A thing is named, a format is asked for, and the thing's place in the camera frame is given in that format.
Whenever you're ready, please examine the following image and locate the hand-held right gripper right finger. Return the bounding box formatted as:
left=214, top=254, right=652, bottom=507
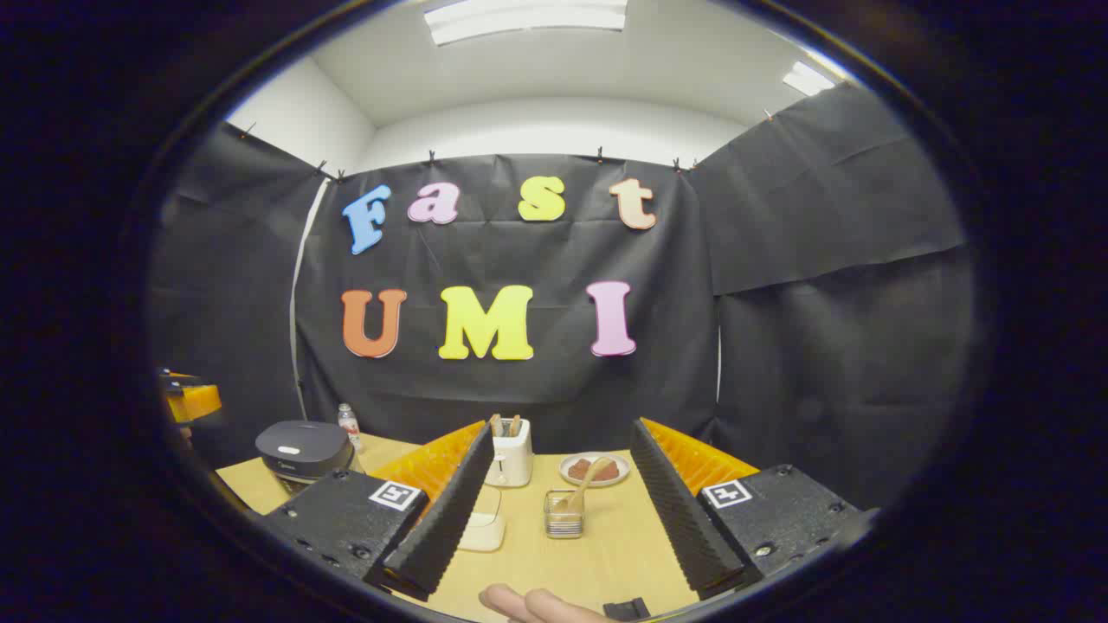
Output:
left=629, top=417, right=875, bottom=600

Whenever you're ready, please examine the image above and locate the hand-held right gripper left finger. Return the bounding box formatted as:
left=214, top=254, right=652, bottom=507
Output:
left=255, top=421, right=496, bottom=602

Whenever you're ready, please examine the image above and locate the wooden spoon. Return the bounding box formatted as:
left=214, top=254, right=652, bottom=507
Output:
left=554, top=457, right=614, bottom=516

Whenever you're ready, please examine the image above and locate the metal wire chopstick holder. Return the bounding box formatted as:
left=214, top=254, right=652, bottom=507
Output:
left=544, top=490, right=585, bottom=540

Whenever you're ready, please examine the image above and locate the dark grey rice cooker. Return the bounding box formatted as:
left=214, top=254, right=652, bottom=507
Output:
left=255, top=421, right=356, bottom=494

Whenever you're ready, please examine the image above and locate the white round plate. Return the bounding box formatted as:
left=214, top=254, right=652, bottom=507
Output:
left=559, top=452, right=631, bottom=488

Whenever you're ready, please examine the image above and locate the white toaster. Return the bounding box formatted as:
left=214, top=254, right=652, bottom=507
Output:
left=485, top=417, right=534, bottom=488

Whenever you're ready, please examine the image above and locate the black backdrop cloth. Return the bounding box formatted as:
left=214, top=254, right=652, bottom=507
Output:
left=149, top=82, right=979, bottom=511

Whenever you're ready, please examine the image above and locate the small ceiling light panel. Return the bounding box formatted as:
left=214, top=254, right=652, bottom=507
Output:
left=783, top=61, right=836, bottom=96

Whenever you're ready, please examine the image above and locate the long ceiling light panel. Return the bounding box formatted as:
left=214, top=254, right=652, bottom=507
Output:
left=424, top=0, right=628, bottom=46

